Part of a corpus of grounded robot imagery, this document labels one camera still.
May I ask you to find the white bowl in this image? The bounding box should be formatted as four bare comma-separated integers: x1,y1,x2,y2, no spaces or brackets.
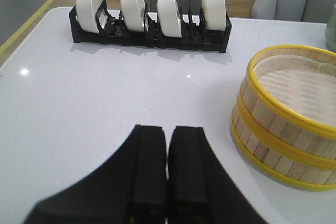
120,0,145,33
75,0,103,34
156,0,182,38

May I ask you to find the bamboo steamer tier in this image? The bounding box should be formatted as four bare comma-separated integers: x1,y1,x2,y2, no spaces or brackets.
231,97,335,191
237,45,336,169

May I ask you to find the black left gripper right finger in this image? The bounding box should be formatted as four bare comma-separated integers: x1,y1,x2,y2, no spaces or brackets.
168,126,266,223

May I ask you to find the white bowl far left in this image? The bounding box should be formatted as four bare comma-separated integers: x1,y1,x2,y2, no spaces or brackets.
75,0,103,34

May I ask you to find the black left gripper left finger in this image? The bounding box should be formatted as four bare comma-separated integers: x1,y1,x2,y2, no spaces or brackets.
24,125,167,223

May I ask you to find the white bowl right end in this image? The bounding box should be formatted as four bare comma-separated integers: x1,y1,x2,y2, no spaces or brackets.
201,0,226,31

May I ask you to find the black bowl rack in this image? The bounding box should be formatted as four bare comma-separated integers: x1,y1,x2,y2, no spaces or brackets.
69,0,232,53

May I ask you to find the grey electric cooking pot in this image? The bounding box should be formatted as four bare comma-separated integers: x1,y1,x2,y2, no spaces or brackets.
324,4,336,52

